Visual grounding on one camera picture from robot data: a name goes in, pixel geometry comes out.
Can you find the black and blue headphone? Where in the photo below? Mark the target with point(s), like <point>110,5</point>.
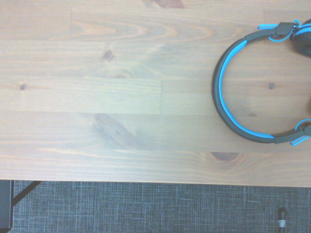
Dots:
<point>216,92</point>

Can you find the wooden desk with black frame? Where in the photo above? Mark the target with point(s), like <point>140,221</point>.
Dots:
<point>5,206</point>

